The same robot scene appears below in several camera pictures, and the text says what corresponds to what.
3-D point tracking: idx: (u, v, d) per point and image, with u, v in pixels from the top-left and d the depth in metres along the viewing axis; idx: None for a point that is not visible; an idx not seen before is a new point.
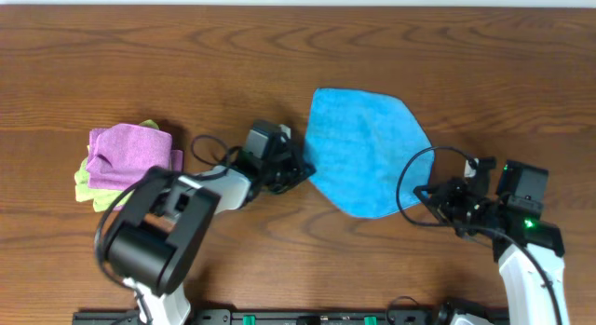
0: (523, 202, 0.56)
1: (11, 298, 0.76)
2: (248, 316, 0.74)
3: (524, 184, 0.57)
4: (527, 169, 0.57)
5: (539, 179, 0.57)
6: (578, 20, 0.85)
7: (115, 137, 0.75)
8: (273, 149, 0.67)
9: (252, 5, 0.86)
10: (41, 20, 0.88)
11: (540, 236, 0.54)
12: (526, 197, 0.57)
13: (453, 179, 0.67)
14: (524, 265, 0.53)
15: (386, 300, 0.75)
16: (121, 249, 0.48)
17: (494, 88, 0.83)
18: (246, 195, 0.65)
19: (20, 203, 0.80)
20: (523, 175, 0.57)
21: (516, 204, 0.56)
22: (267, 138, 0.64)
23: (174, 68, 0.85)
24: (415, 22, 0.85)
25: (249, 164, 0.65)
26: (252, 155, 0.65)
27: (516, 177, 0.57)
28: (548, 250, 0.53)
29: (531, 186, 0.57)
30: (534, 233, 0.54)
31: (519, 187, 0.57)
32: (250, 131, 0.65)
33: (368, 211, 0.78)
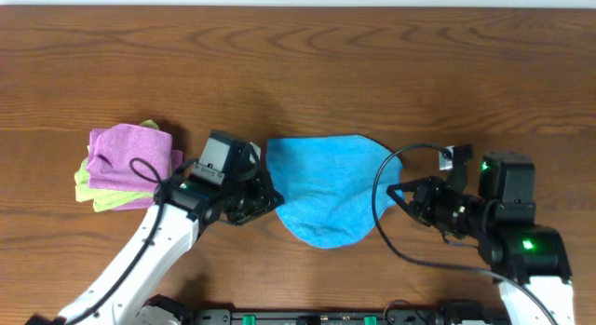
0: (516, 207, 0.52)
1: (12, 298, 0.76)
2: (248, 316, 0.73)
3: (512, 188, 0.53)
4: (510, 167, 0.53)
5: (526, 180, 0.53)
6: (578, 20, 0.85)
7: (115, 137, 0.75)
8: (237, 161, 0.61)
9: (252, 5, 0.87)
10: (41, 21, 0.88)
11: (544, 259, 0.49)
12: (517, 201, 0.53)
13: (432, 177, 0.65)
14: (528, 310, 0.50)
15: (386, 300, 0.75)
16: None
17: (494, 89, 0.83)
18: (203, 216, 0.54)
19: (20, 203, 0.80)
20: (508, 175, 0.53)
21: (507, 211, 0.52)
22: (230, 146, 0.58)
23: (174, 68, 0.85)
24: (415, 22, 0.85)
25: (208, 179, 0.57)
26: (211, 168, 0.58)
27: (501, 178, 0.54)
28: (553, 277, 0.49)
29: (519, 185, 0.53)
30: (535, 255, 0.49)
31: (507, 192, 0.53)
32: (209, 140, 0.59)
33: (342, 238, 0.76)
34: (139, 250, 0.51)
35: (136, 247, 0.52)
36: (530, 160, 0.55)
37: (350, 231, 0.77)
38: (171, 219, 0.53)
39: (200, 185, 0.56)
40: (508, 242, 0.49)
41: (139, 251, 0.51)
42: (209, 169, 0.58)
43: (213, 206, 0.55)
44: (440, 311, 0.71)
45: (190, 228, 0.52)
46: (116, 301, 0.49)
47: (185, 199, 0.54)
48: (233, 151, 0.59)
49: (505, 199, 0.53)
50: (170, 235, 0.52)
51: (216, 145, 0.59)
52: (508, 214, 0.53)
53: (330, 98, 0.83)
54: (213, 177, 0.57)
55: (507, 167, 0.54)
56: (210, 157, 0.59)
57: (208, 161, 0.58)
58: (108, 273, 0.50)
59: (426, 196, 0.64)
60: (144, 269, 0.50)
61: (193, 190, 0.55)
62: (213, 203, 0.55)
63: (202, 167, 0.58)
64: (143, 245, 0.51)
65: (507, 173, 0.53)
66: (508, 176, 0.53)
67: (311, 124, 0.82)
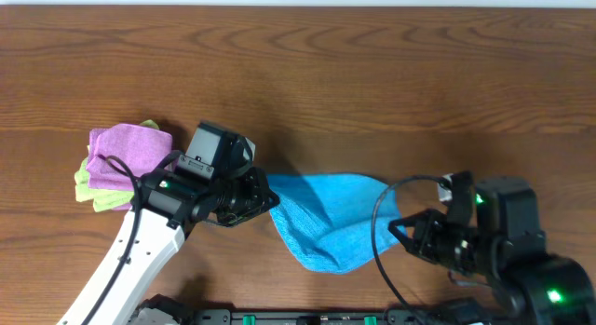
0: (525, 241, 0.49)
1: (11, 298, 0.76)
2: (248, 316, 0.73)
3: (515, 222, 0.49)
4: (509, 199, 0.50)
5: (527, 208, 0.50)
6: (577, 20, 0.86)
7: (116, 137, 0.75)
8: (228, 155, 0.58)
9: (253, 5, 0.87)
10: (41, 21, 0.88)
11: (571, 310, 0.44)
12: (524, 234, 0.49)
13: (428, 210, 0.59)
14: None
15: (386, 300, 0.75)
16: None
17: (494, 89, 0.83)
18: (189, 212, 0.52)
19: (20, 203, 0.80)
20: (509, 207, 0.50)
21: (518, 249, 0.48)
22: (220, 137, 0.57)
23: (174, 68, 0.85)
24: (415, 22, 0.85)
25: (196, 173, 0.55)
26: (199, 161, 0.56)
27: (502, 210, 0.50)
28: None
29: (522, 218, 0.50)
30: (564, 307, 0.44)
31: (512, 228, 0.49)
32: (196, 131, 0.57)
33: (330, 265, 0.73)
34: (115, 269, 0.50)
35: (113, 264, 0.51)
36: (528, 186, 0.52)
37: (338, 261, 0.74)
38: (152, 233, 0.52)
39: (186, 179, 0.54)
40: (531, 292, 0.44)
41: (115, 269, 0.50)
42: (197, 162, 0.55)
43: (201, 201, 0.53)
44: (438, 317, 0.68)
45: (170, 237, 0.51)
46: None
47: (168, 200, 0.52)
48: (223, 143, 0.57)
49: (511, 235, 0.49)
50: (150, 250, 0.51)
51: (207, 137, 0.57)
52: (520, 250, 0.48)
53: (330, 97, 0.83)
54: (202, 170, 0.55)
55: (506, 197, 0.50)
56: (198, 150, 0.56)
57: (196, 155, 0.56)
58: (86, 295, 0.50)
59: (427, 233, 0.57)
60: (124, 287, 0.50)
61: (175, 189, 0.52)
62: (201, 199, 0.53)
63: (190, 160, 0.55)
64: (119, 264, 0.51)
65: (507, 206, 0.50)
66: (508, 209, 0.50)
67: (311, 124, 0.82)
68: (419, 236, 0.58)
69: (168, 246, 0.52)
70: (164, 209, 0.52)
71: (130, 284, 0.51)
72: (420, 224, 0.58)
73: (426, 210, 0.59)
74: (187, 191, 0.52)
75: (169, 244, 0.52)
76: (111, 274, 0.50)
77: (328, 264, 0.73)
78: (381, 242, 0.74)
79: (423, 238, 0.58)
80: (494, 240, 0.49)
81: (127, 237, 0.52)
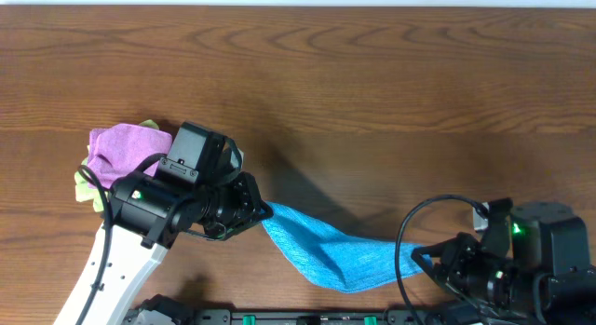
0: (571, 278, 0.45)
1: (11, 298, 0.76)
2: (248, 316, 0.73)
3: (565, 256, 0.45)
4: (554, 230, 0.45)
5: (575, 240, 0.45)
6: (577, 20, 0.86)
7: (116, 137, 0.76)
8: (213, 157, 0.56)
9: (252, 5, 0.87)
10: (41, 21, 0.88)
11: None
12: (572, 271, 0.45)
13: (462, 235, 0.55)
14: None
15: (386, 300, 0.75)
16: None
17: (494, 89, 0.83)
18: (169, 222, 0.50)
19: (20, 203, 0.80)
20: (554, 240, 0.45)
21: (562, 287, 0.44)
22: (205, 139, 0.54)
23: (174, 68, 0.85)
24: (415, 22, 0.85)
25: (179, 177, 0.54)
26: (182, 164, 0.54)
27: (547, 243, 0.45)
28: None
29: (571, 251, 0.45)
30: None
31: (560, 264, 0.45)
32: (180, 131, 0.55)
33: (336, 282, 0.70)
34: (88, 295, 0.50)
35: (87, 289, 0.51)
36: (578, 216, 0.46)
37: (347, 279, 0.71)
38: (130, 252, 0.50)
39: (169, 185, 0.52)
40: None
41: (89, 295, 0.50)
42: (181, 166, 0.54)
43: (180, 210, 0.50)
44: (437, 316, 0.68)
45: (147, 257, 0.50)
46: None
47: (143, 211, 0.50)
48: (208, 145, 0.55)
49: (557, 273, 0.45)
50: (125, 273, 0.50)
51: (190, 139, 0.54)
52: (565, 289, 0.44)
53: (330, 98, 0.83)
54: (185, 174, 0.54)
55: (549, 229, 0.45)
56: (182, 153, 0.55)
57: (179, 157, 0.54)
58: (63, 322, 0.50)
59: (458, 260, 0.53)
60: (101, 312, 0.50)
61: (149, 200, 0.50)
62: (182, 208, 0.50)
63: (172, 163, 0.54)
64: (92, 291, 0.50)
65: (552, 239, 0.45)
66: (555, 243, 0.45)
67: (311, 124, 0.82)
68: (448, 263, 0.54)
69: (142, 267, 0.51)
70: (140, 223, 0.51)
71: (106, 308, 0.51)
72: (453, 250, 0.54)
73: (461, 236, 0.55)
74: (167, 199, 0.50)
75: (144, 264, 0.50)
76: (86, 300, 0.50)
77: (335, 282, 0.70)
78: (405, 267, 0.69)
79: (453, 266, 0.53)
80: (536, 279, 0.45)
81: (99, 261, 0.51)
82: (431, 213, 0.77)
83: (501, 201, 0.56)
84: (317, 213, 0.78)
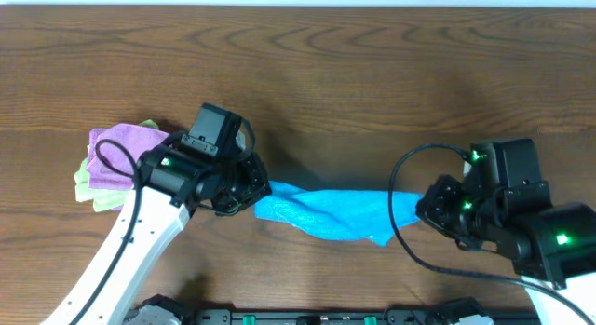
0: (525, 190, 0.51)
1: (11, 298, 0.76)
2: (248, 316, 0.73)
3: (517, 169, 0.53)
4: (506, 148, 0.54)
5: (526, 158, 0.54)
6: (576, 20, 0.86)
7: (116, 137, 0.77)
8: (231, 136, 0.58)
9: (253, 5, 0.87)
10: (41, 21, 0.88)
11: (575, 252, 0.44)
12: (523, 182, 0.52)
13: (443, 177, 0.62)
14: (564, 318, 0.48)
15: (386, 300, 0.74)
16: None
17: (494, 88, 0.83)
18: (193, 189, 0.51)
19: (20, 203, 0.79)
20: (507, 155, 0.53)
21: (517, 196, 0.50)
22: (225, 117, 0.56)
23: (173, 68, 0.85)
24: (415, 22, 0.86)
25: (199, 152, 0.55)
26: (203, 141, 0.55)
27: (499, 159, 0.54)
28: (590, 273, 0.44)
29: (521, 166, 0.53)
30: (569, 250, 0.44)
31: (511, 176, 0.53)
32: (202, 109, 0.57)
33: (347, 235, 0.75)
34: (118, 249, 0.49)
35: (115, 244, 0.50)
36: (525, 138, 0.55)
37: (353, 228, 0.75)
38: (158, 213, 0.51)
39: (191, 157, 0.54)
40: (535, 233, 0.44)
41: (119, 249, 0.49)
42: (201, 142, 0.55)
43: (204, 179, 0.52)
44: (436, 316, 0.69)
45: (175, 216, 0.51)
46: (99, 310, 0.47)
47: (169, 178, 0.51)
48: (226, 124, 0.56)
49: (510, 182, 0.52)
50: (155, 229, 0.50)
51: (210, 117, 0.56)
52: (520, 198, 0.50)
53: (330, 97, 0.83)
54: (206, 150, 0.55)
55: (502, 147, 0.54)
56: (202, 129, 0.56)
57: (199, 133, 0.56)
58: (88, 278, 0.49)
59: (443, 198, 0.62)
60: (126, 268, 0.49)
61: (178, 167, 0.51)
62: (203, 177, 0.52)
63: (194, 140, 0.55)
64: (122, 243, 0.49)
65: (506, 155, 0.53)
66: (507, 156, 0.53)
67: (311, 124, 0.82)
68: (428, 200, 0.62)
69: (172, 224, 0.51)
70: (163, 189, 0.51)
71: (133, 264, 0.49)
72: (437, 189, 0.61)
73: (441, 176, 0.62)
74: (190, 169, 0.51)
75: (171, 223, 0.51)
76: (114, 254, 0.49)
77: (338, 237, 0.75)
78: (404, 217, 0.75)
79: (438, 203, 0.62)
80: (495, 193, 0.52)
81: (129, 217, 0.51)
82: None
83: (474, 144, 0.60)
84: None
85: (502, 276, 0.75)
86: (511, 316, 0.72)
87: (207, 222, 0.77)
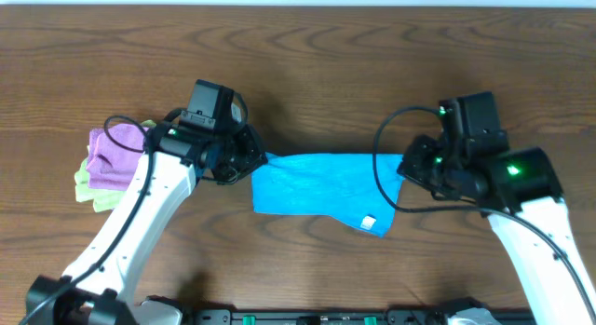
0: (486, 139, 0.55)
1: (9, 299, 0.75)
2: (248, 316, 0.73)
3: (478, 121, 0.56)
4: (467, 102, 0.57)
5: (487, 111, 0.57)
6: (575, 20, 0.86)
7: (116, 137, 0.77)
8: (225, 109, 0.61)
9: (252, 5, 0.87)
10: (41, 21, 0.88)
11: (529, 182, 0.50)
12: (485, 132, 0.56)
13: (420, 137, 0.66)
14: (525, 239, 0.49)
15: (386, 300, 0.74)
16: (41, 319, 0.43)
17: (494, 88, 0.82)
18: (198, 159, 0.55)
19: (19, 203, 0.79)
20: (467, 109, 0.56)
21: (480, 144, 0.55)
22: (219, 91, 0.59)
23: (173, 68, 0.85)
24: (415, 22, 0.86)
25: (199, 126, 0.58)
26: (200, 115, 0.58)
27: (463, 113, 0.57)
28: (546, 198, 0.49)
29: (482, 116, 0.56)
30: (521, 180, 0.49)
31: (472, 128, 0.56)
32: (196, 86, 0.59)
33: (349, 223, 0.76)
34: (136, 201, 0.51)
35: (132, 199, 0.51)
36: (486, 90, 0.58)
37: (352, 209, 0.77)
38: (162, 169, 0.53)
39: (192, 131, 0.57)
40: (491, 170, 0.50)
41: (136, 202, 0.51)
42: (200, 116, 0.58)
43: (207, 148, 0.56)
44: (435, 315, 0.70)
45: (183, 174, 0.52)
46: (121, 252, 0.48)
47: (175, 146, 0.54)
48: (220, 97, 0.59)
49: (472, 133, 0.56)
50: (168, 183, 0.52)
51: (204, 92, 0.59)
52: (483, 146, 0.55)
53: (330, 98, 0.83)
54: (205, 124, 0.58)
55: (464, 102, 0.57)
56: (198, 104, 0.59)
57: (196, 108, 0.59)
58: (108, 229, 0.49)
59: (421, 158, 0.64)
60: (143, 218, 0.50)
61: (182, 137, 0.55)
62: (206, 147, 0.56)
63: (192, 115, 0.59)
64: (140, 195, 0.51)
65: (467, 109, 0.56)
66: (468, 112, 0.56)
67: (311, 124, 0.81)
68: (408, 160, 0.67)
69: (184, 181, 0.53)
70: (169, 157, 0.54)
71: (152, 214, 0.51)
72: (414, 149, 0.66)
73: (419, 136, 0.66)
74: (193, 139, 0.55)
75: (183, 179, 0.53)
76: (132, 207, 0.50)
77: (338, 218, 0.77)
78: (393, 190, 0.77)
79: (417, 162, 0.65)
80: (460, 145, 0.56)
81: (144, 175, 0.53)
82: (431, 213, 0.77)
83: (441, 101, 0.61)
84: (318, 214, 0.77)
85: (502, 276, 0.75)
86: (511, 317, 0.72)
87: (207, 222, 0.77)
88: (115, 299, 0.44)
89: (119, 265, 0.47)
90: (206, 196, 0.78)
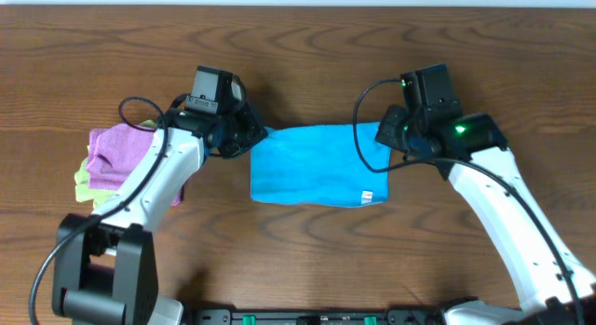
0: (441, 106, 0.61)
1: (9, 298, 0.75)
2: (248, 316, 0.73)
3: (434, 90, 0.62)
4: (424, 74, 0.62)
5: (441, 80, 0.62)
6: (575, 20, 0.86)
7: (116, 137, 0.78)
8: (226, 92, 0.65)
9: (252, 5, 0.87)
10: (42, 21, 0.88)
11: (476, 138, 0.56)
12: (440, 101, 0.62)
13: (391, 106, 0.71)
14: (480, 182, 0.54)
15: (386, 300, 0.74)
16: (70, 256, 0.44)
17: (494, 88, 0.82)
18: (206, 140, 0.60)
19: (19, 203, 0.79)
20: (425, 79, 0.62)
21: (436, 111, 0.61)
22: (219, 76, 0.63)
23: (173, 68, 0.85)
24: (415, 22, 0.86)
25: (204, 110, 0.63)
26: (204, 99, 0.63)
27: (421, 85, 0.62)
28: (494, 150, 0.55)
29: (439, 87, 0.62)
30: (468, 136, 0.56)
31: (428, 97, 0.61)
32: (197, 73, 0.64)
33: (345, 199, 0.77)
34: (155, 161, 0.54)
35: (151, 160, 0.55)
36: (441, 64, 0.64)
37: (345, 185, 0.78)
38: (178, 139, 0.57)
39: (197, 115, 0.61)
40: (442, 133, 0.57)
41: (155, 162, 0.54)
42: (203, 101, 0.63)
43: (213, 130, 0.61)
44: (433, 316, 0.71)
45: (196, 144, 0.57)
46: (144, 196, 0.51)
47: (184, 127, 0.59)
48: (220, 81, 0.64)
49: (429, 102, 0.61)
50: (182, 149, 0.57)
51: (206, 77, 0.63)
52: (438, 113, 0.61)
53: (330, 97, 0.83)
54: (209, 107, 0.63)
55: (421, 74, 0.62)
56: (202, 89, 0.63)
57: (200, 93, 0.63)
58: (128, 181, 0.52)
59: (394, 126, 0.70)
60: (162, 173, 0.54)
61: (191, 118, 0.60)
62: (212, 128, 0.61)
63: (196, 100, 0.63)
64: (159, 156, 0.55)
65: (424, 80, 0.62)
66: (425, 82, 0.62)
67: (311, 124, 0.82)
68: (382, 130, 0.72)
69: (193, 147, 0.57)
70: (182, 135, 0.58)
71: (169, 171, 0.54)
72: (388, 118, 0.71)
73: (391, 107, 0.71)
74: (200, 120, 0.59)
75: (192, 148, 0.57)
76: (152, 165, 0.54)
77: (335, 198, 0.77)
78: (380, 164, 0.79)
79: (390, 131, 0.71)
80: (419, 114, 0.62)
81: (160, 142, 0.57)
82: (431, 213, 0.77)
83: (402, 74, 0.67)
84: (318, 214, 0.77)
85: (502, 276, 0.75)
86: None
87: (207, 222, 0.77)
88: (141, 229, 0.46)
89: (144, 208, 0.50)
90: (206, 196, 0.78)
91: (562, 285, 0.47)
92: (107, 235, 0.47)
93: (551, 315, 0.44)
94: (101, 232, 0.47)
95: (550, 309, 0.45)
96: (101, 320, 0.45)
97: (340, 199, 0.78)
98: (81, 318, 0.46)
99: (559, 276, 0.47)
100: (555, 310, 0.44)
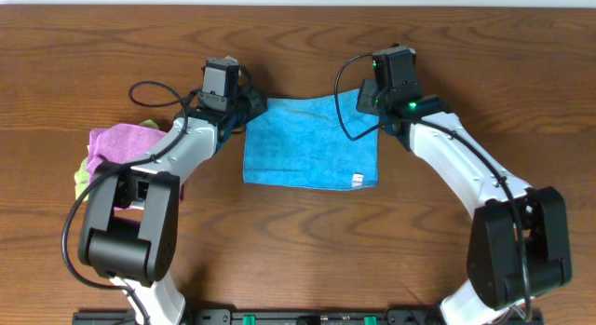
0: (405, 88, 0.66)
1: (8, 299, 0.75)
2: (248, 316, 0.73)
3: (399, 74, 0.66)
4: (390, 59, 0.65)
5: (406, 64, 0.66)
6: (575, 20, 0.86)
7: (115, 137, 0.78)
8: (234, 85, 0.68)
9: (252, 5, 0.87)
10: (42, 21, 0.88)
11: (426, 106, 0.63)
12: (404, 83, 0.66)
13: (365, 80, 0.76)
14: (428, 135, 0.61)
15: (386, 299, 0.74)
16: (101, 199, 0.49)
17: (494, 88, 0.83)
18: (218, 135, 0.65)
19: (18, 203, 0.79)
20: (392, 64, 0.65)
21: (400, 93, 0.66)
22: (226, 72, 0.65)
23: (173, 68, 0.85)
24: (415, 22, 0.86)
25: (214, 105, 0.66)
26: (214, 95, 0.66)
27: (388, 69, 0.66)
28: (440, 113, 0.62)
29: (403, 70, 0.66)
30: (419, 110, 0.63)
31: (395, 79, 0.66)
32: (206, 68, 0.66)
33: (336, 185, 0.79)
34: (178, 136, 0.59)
35: (174, 135, 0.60)
36: (407, 48, 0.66)
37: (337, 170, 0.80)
38: (196, 123, 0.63)
39: (209, 111, 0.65)
40: (400, 110, 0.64)
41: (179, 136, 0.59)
42: (213, 97, 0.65)
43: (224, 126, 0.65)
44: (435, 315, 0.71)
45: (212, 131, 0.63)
46: (170, 155, 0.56)
47: (200, 122, 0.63)
48: (229, 76, 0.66)
49: (395, 85, 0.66)
50: (200, 129, 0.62)
51: (214, 74, 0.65)
52: (401, 93, 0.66)
53: (330, 98, 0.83)
54: (219, 102, 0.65)
55: (388, 58, 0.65)
56: (211, 86, 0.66)
57: (210, 89, 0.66)
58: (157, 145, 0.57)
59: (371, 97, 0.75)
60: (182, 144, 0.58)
61: (205, 115, 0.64)
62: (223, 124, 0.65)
63: (207, 95, 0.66)
64: (182, 132, 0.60)
65: (390, 65, 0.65)
66: (391, 66, 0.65)
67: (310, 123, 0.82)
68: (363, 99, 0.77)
69: (205, 130, 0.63)
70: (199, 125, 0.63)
71: (187, 146, 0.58)
72: (365, 89, 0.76)
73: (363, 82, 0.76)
74: (213, 117, 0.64)
75: (205, 130, 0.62)
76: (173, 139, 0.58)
77: (327, 182, 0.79)
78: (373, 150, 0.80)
79: (368, 101, 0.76)
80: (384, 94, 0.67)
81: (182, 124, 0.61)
82: (430, 214, 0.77)
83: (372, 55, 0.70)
84: (318, 213, 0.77)
85: None
86: None
87: (208, 221, 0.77)
88: (169, 175, 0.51)
89: (173, 165, 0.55)
90: (206, 195, 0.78)
91: (500, 190, 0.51)
92: (137, 183, 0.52)
93: (492, 209, 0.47)
94: (131, 181, 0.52)
95: (487, 206, 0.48)
96: (124, 266, 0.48)
97: (332, 182, 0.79)
98: (105, 264, 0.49)
99: (495, 184, 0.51)
100: (494, 206, 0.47)
